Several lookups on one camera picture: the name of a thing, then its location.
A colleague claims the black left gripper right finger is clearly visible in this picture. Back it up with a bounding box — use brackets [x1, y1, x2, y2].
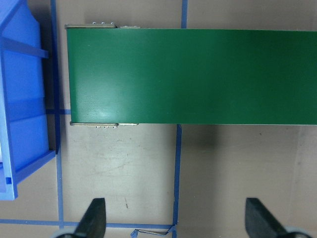
[245, 198, 287, 238]

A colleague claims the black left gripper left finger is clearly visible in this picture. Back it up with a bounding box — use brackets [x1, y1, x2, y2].
[73, 198, 106, 238]

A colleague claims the green conveyor belt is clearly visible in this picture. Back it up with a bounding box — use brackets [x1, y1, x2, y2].
[66, 25, 317, 125]

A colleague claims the blue bin left side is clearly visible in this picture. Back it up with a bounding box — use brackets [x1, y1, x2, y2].
[0, 0, 55, 200]

